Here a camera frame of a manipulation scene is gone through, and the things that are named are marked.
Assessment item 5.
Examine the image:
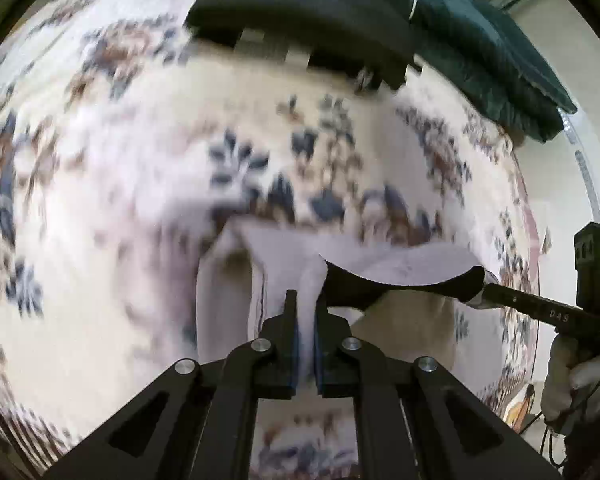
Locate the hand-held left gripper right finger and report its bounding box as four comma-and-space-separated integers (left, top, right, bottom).
314, 304, 565, 480

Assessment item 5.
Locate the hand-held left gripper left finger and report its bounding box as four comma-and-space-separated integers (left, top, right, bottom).
44, 289, 302, 480

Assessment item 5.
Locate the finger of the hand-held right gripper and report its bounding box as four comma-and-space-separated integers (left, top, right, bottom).
481, 282, 579, 334

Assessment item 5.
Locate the white and black small garment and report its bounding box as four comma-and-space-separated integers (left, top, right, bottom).
195, 221, 502, 382

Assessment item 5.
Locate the person's right hand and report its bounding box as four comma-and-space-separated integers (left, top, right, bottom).
540, 333, 600, 424

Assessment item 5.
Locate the floral printed blanket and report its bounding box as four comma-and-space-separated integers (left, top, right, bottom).
0, 0, 556, 480

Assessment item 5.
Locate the dark green cushion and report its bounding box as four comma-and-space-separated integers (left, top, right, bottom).
366, 0, 579, 144

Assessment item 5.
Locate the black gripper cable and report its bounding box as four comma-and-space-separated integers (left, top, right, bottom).
519, 348, 600, 467

